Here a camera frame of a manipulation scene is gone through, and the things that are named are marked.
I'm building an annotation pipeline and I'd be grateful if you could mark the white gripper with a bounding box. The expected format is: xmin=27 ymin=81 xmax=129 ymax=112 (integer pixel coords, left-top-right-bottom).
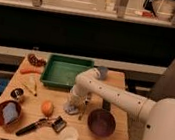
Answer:
xmin=68 ymin=87 xmax=84 ymax=109

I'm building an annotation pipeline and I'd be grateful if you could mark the grey towel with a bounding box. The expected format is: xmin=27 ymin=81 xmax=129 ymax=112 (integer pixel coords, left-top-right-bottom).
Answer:
xmin=63 ymin=101 xmax=80 ymax=115

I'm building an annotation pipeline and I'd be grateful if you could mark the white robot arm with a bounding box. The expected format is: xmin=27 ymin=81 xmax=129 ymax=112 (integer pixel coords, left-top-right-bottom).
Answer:
xmin=71 ymin=68 xmax=175 ymax=140

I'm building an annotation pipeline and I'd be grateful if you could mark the metal fork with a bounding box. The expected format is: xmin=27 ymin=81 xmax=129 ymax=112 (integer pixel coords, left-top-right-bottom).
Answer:
xmin=78 ymin=97 xmax=90 ymax=120

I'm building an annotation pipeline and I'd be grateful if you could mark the green plastic tray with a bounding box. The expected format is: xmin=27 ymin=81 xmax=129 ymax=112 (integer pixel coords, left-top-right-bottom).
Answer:
xmin=40 ymin=54 xmax=94 ymax=89

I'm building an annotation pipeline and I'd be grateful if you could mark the black rectangular block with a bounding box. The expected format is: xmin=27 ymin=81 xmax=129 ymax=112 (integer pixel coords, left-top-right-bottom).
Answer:
xmin=102 ymin=100 xmax=111 ymax=111

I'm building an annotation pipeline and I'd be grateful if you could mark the orange fruit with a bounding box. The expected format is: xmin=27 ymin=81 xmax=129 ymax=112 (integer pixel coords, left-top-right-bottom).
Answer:
xmin=41 ymin=101 xmax=54 ymax=117

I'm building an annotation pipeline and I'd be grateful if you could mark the purple bowl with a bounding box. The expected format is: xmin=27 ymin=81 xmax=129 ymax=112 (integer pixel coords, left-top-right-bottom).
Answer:
xmin=87 ymin=108 xmax=116 ymax=138

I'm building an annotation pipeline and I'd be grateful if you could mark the white cup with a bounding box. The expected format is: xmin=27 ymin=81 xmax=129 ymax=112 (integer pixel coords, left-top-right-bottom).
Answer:
xmin=59 ymin=126 xmax=79 ymax=140

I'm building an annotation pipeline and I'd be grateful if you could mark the bunch of dark grapes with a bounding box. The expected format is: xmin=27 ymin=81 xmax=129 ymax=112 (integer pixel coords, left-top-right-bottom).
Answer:
xmin=27 ymin=53 xmax=47 ymax=67

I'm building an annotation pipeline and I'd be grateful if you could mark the orange carrot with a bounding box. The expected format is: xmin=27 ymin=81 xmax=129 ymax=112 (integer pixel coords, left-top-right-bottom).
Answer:
xmin=20 ymin=68 xmax=42 ymax=74

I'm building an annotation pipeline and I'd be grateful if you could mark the small black tin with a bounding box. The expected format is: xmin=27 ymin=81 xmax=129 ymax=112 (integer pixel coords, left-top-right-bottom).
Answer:
xmin=11 ymin=88 xmax=24 ymax=102

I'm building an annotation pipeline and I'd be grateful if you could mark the brown bowl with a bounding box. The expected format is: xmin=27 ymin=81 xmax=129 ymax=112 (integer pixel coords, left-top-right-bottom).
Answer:
xmin=0 ymin=100 xmax=22 ymax=127

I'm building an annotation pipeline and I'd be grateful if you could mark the black handled peeler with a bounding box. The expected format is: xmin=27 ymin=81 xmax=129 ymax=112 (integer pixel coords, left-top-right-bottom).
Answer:
xmin=16 ymin=116 xmax=67 ymax=136

